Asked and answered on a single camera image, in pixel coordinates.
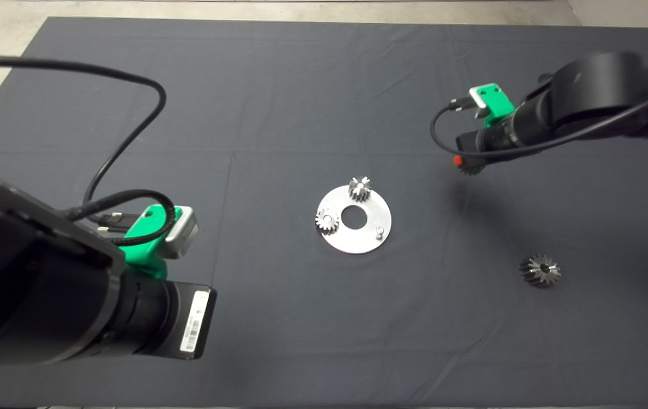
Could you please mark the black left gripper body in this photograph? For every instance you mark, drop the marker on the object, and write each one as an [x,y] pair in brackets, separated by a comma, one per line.
[182,318]

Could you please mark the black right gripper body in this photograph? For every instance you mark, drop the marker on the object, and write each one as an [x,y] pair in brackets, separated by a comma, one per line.
[474,142]

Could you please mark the small dark steel gear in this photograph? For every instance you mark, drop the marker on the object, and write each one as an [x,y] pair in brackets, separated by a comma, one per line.
[473,168]

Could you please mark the large steel gear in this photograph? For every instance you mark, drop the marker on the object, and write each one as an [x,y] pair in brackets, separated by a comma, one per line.
[540,271]

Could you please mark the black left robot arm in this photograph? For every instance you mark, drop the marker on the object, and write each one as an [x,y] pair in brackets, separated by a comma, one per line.
[28,284]

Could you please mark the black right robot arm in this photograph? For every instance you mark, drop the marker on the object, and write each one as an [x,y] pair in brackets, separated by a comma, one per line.
[597,91]

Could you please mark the small silver steel gear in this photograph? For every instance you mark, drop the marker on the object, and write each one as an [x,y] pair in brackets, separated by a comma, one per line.
[327,221]
[360,188]

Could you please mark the round metal plate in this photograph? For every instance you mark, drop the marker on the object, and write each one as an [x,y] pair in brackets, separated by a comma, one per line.
[352,241]

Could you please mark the dark grey table cloth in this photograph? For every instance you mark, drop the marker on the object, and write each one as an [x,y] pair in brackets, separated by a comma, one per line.
[301,85]

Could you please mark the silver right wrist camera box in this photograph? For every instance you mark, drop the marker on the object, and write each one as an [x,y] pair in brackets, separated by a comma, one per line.
[477,97]

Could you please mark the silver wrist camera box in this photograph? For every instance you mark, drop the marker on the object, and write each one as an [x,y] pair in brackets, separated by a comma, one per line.
[477,97]
[183,233]

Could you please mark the green right wrist camera mount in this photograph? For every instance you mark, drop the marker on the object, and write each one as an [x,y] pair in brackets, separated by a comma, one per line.
[497,102]

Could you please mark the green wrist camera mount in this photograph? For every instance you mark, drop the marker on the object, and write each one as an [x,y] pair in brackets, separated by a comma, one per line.
[142,253]
[497,102]

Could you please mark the green left wrist camera mount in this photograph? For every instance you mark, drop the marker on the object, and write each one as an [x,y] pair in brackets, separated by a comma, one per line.
[142,253]

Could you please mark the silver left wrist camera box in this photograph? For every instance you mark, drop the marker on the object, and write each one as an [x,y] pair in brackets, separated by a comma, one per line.
[183,233]

